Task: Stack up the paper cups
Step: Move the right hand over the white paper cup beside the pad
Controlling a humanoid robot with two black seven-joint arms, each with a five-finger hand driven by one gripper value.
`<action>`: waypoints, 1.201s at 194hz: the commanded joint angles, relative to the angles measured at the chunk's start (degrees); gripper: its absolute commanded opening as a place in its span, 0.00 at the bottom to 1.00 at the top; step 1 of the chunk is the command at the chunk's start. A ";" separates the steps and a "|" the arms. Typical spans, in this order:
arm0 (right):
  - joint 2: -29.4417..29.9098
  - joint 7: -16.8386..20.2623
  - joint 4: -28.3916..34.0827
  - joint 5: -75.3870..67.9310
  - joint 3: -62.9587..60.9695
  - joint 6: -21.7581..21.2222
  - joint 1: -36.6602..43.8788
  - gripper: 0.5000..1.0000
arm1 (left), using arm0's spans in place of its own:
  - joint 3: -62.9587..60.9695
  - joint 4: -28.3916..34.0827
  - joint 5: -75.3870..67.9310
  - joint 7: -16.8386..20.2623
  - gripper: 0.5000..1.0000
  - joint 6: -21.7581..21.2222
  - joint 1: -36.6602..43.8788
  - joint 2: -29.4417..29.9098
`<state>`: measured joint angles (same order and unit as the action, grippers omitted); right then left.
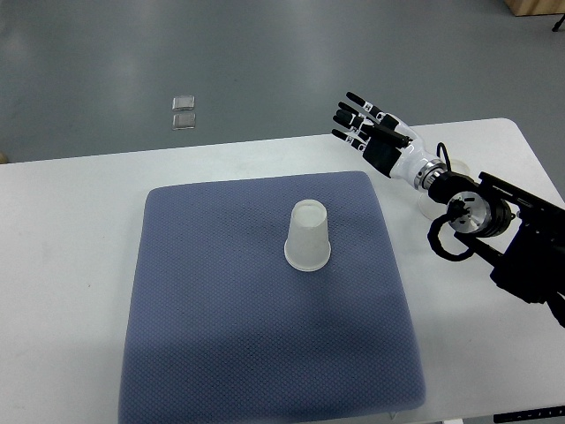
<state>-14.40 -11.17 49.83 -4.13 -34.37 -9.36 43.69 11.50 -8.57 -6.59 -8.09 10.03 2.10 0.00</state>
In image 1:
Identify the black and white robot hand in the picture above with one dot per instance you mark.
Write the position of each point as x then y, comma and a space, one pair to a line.
384, 140

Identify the white paper cup on mat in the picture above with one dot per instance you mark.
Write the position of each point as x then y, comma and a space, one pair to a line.
307, 247

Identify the wooden furniture corner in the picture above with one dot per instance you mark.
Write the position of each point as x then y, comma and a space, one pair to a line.
523, 8

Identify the black tripod foot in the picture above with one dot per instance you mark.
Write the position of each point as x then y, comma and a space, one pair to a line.
558, 24

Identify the upper metal floor plate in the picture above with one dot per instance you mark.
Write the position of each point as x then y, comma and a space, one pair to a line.
183, 102

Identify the blue-grey mesh mat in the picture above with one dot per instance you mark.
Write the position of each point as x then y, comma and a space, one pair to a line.
223, 330

